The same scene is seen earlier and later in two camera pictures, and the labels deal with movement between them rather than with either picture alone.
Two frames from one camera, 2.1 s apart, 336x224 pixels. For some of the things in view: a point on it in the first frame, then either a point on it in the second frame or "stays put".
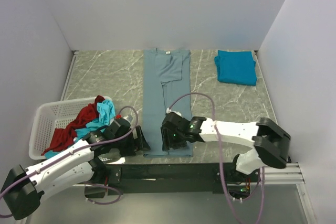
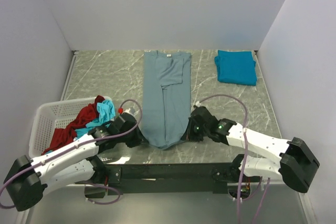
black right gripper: [169, 135] to [189, 130]
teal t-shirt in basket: [107, 115] stays put
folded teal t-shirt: [236, 67] stays put
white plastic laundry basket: [48, 116] stays put
